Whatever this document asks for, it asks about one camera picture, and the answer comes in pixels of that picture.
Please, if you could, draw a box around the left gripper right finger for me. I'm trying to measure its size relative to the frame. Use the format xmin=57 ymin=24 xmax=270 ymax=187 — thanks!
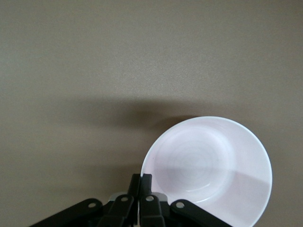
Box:
xmin=139 ymin=174 xmax=228 ymax=227

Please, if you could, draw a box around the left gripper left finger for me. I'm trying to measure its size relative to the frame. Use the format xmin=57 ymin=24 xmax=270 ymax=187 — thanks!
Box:
xmin=29 ymin=174 xmax=142 ymax=227

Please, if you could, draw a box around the pink bowl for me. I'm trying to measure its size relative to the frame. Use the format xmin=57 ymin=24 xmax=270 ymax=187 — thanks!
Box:
xmin=141 ymin=115 xmax=273 ymax=227

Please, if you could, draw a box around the brown table cloth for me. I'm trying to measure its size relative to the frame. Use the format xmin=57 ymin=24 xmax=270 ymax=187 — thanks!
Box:
xmin=0 ymin=0 xmax=303 ymax=227

